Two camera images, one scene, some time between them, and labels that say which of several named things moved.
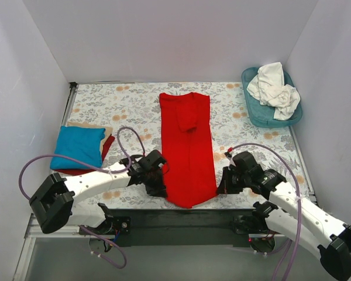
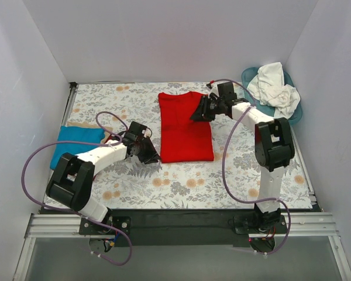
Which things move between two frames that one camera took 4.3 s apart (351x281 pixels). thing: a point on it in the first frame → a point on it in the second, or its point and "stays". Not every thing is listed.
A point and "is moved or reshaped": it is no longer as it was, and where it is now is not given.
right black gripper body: x=227 y=182 → x=205 y=107
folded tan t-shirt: x=108 y=130 stays
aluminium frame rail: x=34 y=230 stays
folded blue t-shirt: x=83 y=143 stays
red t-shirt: x=188 y=161 is moved or reshaped
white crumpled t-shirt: x=268 y=86 stays
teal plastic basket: x=263 y=115 stays
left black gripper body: x=153 y=181 → x=144 y=147
